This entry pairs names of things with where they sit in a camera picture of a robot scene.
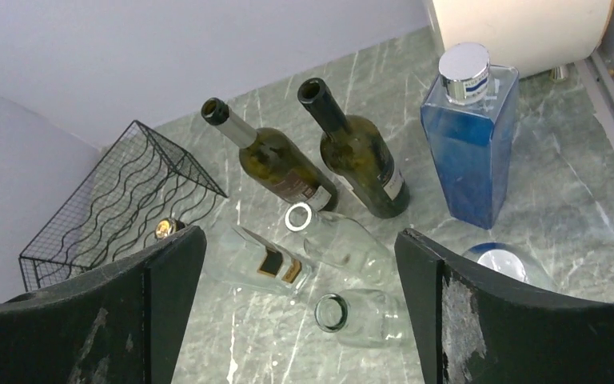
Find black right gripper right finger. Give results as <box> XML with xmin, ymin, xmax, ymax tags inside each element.
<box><xmin>394</xmin><ymin>229</ymin><xmax>614</xmax><ymax>383</ymax></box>

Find clear bottle white cap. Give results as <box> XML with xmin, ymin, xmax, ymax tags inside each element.
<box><xmin>461</xmin><ymin>242</ymin><xmax>558</xmax><ymax>292</ymax></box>

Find black wire wine rack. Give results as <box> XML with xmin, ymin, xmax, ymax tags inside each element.
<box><xmin>18</xmin><ymin>120</ymin><xmax>227</xmax><ymax>292</ymax></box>

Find green wine bottle black neck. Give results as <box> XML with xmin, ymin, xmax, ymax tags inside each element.
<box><xmin>297</xmin><ymin>78</ymin><xmax>410</xmax><ymax>218</ymax></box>

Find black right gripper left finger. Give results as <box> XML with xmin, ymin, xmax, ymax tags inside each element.
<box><xmin>0</xmin><ymin>226</ymin><xmax>207</xmax><ymax>383</ymax></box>

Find clear bottle silver rim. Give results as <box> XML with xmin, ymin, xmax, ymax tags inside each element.
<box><xmin>284</xmin><ymin>202</ymin><xmax>394</xmax><ymax>286</ymax></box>

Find cream cylindrical container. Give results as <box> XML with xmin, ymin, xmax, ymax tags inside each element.
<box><xmin>424</xmin><ymin>0</ymin><xmax>614</xmax><ymax>77</ymax></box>

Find green wine bottle silver neck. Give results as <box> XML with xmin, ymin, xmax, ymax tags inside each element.
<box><xmin>201</xmin><ymin>98</ymin><xmax>339</xmax><ymax>211</ymax></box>

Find clear glass bottle mouth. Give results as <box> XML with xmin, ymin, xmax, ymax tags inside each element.
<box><xmin>314</xmin><ymin>288</ymin><xmax>413</xmax><ymax>349</ymax></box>

